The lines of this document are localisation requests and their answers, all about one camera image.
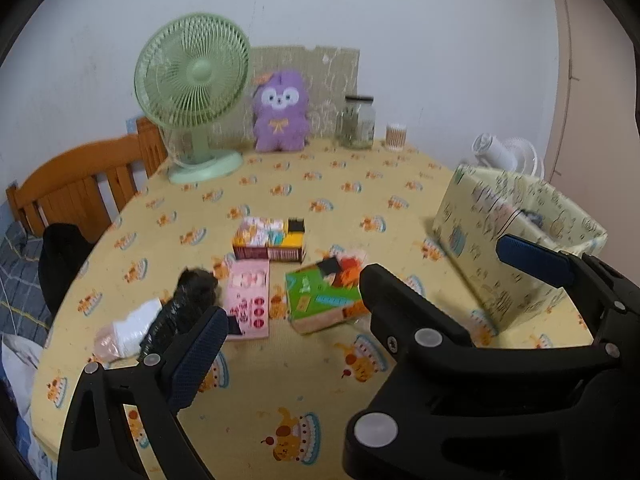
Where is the white cloth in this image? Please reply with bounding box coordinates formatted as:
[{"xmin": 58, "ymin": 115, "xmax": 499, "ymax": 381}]
[{"xmin": 0, "ymin": 332, "xmax": 46, "ymax": 411}]

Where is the yellow printed storage box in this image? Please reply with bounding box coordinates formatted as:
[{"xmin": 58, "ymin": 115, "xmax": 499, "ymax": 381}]
[{"xmin": 431, "ymin": 164, "xmax": 608, "ymax": 333}]

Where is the cotton swab container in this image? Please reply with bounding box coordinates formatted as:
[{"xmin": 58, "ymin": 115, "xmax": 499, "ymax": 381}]
[{"xmin": 385, "ymin": 122, "xmax": 407, "ymax": 152}]

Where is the yellow printed tablecloth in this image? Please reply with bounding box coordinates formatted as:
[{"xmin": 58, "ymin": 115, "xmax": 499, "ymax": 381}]
[{"xmin": 30, "ymin": 137, "xmax": 640, "ymax": 480}]

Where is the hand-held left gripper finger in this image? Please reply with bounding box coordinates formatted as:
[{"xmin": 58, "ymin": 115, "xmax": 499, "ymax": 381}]
[{"xmin": 57, "ymin": 305, "xmax": 229, "ymax": 480}]

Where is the wooden chair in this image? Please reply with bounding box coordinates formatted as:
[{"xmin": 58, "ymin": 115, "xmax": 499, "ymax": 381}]
[{"xmin": 6, "ymin": 117, "xmax": 168, "ymax": 243}]

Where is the small white fan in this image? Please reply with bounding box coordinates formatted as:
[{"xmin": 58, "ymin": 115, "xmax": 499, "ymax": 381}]
[{"xmin": 472, "ymin": 132, "xmax": 546, "ymax": 181}]

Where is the glass jar with black lid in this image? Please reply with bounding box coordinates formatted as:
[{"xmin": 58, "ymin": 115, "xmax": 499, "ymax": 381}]
[{"xmin": 340, "ymin": 95, "xmax": 376, "ymax": 149}]

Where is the blue plaid bedding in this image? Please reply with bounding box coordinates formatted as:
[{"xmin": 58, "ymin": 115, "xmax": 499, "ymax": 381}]
[{"xmin": 0, "ymin": 220, "xmax": 56, "ymax": 341}]

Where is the cartoon printed tissue pack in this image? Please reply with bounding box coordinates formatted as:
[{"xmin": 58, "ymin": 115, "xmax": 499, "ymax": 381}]
[{"xmin": 232, "ymin": 216, "xmax": 307, "ymax": 263}]

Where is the green tissue pack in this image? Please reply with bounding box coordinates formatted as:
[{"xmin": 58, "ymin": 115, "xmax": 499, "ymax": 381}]
[{"xmin": 285, "ymin": 260, "xmax": 371, "ymax": 335}]

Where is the green desk fan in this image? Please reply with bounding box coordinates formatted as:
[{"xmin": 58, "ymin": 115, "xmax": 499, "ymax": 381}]
[{"xmin": 134, "ymin": 12, "xmax": 252, "ymax": 184}]

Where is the purple plush toy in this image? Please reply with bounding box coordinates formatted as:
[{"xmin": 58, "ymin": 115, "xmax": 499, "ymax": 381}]
[{"xmin": 251, "ymin": 70, "xmax": 312, "ymax": 153}]

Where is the black garment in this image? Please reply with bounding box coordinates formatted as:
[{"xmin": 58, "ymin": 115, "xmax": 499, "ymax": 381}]
[{"xmin": 38, "ymin": 223, "xmax": 96, "ymax": 318}]

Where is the black plastic bag bundle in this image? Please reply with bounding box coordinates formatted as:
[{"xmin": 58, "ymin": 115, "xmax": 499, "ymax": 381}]
[{"xmin": 139, "ymin": 267, "xmax": 223, "ymax": 361}]

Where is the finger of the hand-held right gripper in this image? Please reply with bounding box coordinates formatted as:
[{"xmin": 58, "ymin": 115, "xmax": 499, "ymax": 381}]
[
  {"xmin": 342, "ymin": 262, "xmax": 602, "ymax": 480},
  {"xmin": 496, "ymin": 233, "xmax": 640, "ymax": 361}
]

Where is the pink tissue pack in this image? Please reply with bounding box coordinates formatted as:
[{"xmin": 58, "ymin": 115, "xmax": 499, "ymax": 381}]
[{"xmin": 215, "ymin": 259, "xmax": 271, "ymax": 342}]

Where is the beige printed cardboard sheet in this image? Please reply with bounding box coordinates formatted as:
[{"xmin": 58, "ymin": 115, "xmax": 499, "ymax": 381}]
[{"xmin": 210, "ymin": 46, "xmax": 361, "ymax": 143}]

